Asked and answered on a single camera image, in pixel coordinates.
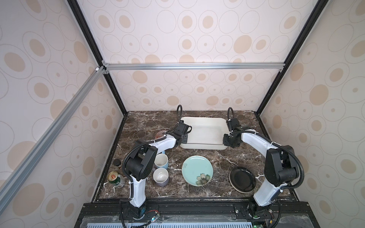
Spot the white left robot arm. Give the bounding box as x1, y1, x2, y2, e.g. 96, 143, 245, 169
122, 121, 193, 209

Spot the light blue mug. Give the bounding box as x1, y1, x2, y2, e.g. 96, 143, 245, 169
154, 153, 169, 169

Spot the grey purple mug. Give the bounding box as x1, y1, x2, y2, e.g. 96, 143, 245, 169
153, 168, 169, 187

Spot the white plastic bin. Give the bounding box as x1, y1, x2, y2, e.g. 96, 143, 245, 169
180, 117, 229, 150

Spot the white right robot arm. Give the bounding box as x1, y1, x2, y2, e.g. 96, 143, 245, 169
223, 118, 305, 207

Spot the green drink can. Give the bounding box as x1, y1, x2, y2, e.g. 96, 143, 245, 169
107, 171, 125, 188

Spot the black plate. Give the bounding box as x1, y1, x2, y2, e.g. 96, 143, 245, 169
229, 167, 256, 193

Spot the mint green floral plate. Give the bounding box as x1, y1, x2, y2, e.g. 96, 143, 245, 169
182, 155, 213, 187

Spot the left diagonal aluminium bar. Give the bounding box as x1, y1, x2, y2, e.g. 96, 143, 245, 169
1, 66, 106, 213

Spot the red patterned bowl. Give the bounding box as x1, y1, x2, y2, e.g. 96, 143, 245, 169
155, 130, 167, 141

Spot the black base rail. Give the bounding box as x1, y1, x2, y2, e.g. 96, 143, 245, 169
74, 199, 320, 228

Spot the horizontal aluminium frame bar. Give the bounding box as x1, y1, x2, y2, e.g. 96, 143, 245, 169
105, 62, 285, 71

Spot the small black cap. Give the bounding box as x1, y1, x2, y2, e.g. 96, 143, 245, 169
113, 159, 122, 169

